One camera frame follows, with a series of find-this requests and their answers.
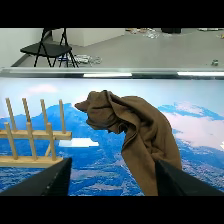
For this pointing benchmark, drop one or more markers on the black folding chair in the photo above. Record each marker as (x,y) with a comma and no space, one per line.
(46,49)

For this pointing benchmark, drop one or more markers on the silver frame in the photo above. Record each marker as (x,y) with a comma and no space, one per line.
(50,70)

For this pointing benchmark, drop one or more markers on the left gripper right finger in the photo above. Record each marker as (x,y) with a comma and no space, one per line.
(180,183)

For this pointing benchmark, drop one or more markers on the brown T-shirt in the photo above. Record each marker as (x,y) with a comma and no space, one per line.
(146,133)

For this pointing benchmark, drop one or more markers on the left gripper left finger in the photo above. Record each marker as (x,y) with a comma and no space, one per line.
(50,181)

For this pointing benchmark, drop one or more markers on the wooden peg rack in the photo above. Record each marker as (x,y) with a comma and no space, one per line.
(33,134)

